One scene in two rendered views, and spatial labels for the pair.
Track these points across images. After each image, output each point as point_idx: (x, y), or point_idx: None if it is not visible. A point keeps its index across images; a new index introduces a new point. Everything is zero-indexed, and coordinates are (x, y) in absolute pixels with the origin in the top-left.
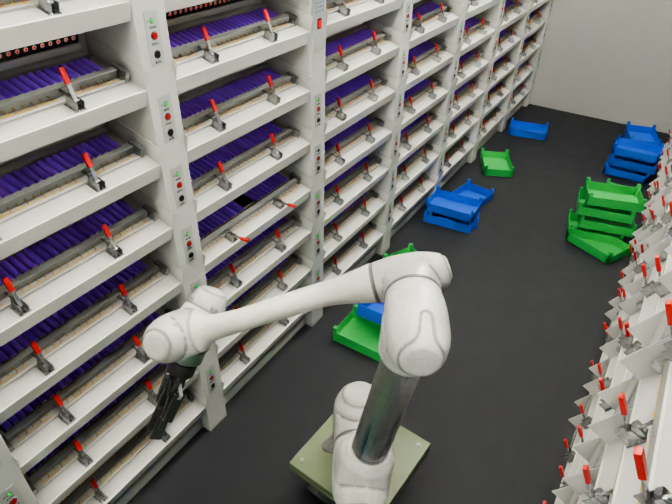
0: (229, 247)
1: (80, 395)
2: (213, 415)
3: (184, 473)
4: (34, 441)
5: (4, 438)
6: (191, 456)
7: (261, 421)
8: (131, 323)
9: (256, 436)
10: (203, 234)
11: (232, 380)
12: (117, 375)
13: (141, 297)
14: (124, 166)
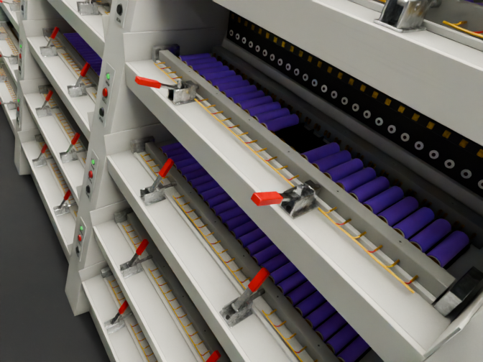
0: (157, 92)
1: (64, 59)
2: (70, 282)
3: (32, 251)
4: (42, 43)
5: (52, 28)
6: (47, 263)
7: (23, 353)
8: (74, 21)
9: (5, 335)
10: (193, 65)
11: (88, 297)
12: (69, 79)
13: (100, 20)
14: None
